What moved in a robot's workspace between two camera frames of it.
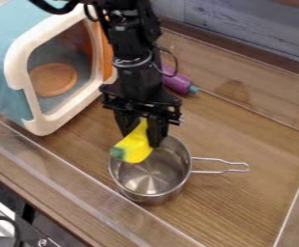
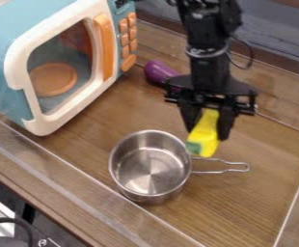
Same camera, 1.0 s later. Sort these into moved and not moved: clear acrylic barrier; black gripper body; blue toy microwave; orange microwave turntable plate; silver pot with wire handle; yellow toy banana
Moved: yellow toy banana; black gripper body
Not moved: orange microwave turntable plate; blue toy microwave; clear acrylic barrier; silver pot with wire handle
